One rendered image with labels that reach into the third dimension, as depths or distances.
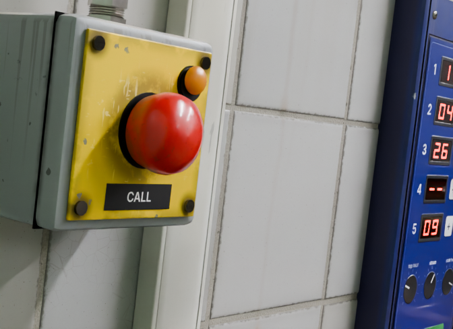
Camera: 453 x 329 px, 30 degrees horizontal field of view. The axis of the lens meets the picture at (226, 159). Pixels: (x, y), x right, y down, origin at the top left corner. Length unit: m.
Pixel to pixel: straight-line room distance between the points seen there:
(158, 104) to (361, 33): 0.35
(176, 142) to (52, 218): 0.07
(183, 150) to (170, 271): 0.15
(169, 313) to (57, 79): 0.20
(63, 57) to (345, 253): 0.41
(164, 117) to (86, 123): 0.04
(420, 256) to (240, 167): 0.26
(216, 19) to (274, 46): 0.09
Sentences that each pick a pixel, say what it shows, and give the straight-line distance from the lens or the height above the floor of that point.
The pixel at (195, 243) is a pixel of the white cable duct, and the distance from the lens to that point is 0.55.
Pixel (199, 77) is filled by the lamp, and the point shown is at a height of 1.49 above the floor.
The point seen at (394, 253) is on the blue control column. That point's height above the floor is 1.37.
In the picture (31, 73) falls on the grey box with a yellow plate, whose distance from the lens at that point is 0.41.
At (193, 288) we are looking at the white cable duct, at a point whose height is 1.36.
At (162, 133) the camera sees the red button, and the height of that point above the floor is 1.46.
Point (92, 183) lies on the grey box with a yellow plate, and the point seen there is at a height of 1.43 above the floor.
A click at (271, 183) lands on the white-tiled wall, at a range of 0.63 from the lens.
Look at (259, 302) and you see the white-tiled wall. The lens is 0.65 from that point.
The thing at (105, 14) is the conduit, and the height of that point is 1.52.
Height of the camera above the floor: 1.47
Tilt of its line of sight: 3 degrees down
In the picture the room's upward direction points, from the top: 7 degrees clockwise
